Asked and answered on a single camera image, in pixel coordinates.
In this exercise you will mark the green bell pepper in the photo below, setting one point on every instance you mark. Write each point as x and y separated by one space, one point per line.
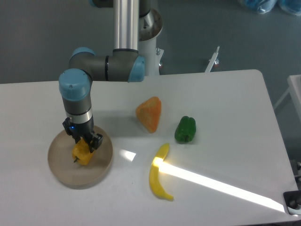
185 130

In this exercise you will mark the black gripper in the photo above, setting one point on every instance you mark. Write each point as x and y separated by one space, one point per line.
84 129

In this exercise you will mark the yellow bell pepper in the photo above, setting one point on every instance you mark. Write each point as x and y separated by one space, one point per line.
81 153

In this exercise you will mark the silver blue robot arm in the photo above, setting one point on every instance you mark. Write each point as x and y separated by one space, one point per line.
134 22

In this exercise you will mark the yellow banana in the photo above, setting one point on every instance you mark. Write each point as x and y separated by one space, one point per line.
154 181

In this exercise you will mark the blue plastic bag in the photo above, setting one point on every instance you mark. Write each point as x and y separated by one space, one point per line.
258 6
292 7

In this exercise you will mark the white side table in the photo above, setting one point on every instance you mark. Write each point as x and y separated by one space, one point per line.
293 92

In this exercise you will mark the beige round plate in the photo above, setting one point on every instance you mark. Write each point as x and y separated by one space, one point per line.
70 172

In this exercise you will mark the orange slice toy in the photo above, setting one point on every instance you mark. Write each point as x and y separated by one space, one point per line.
148 113

